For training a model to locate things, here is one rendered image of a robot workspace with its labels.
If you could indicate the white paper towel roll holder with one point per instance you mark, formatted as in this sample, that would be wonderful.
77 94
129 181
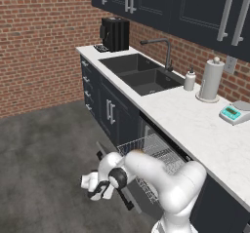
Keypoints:
211 79

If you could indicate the dark grey tap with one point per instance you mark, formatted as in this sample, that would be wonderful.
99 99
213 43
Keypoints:
167 50

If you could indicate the black coffee machine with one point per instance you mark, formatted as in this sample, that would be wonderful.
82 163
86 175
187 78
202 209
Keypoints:
116 34

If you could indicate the dark base cupboard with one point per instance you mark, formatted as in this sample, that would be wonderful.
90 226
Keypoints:
221 211

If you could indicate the white soap dispenser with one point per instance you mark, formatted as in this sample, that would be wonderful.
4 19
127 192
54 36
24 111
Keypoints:
189 81

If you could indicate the dark dishwasher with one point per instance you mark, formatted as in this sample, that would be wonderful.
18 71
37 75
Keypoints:
147 126

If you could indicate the dark base cupboard door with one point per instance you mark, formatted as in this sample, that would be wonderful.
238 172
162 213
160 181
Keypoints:
103 113
127 123

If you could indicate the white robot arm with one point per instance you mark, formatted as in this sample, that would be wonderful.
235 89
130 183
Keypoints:
177 186

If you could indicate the dark drawer front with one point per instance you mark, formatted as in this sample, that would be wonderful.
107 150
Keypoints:
95 111
91 67
92 82
93 97

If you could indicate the white wall outlet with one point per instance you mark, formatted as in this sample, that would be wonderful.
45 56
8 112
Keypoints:
230 64

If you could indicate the dark double sink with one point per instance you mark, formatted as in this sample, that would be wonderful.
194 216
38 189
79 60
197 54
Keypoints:
143 74

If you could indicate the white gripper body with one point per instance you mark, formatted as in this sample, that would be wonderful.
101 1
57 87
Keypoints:
90 181

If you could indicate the teal kitchen scale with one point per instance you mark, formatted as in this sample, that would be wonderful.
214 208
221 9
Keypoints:
235 112

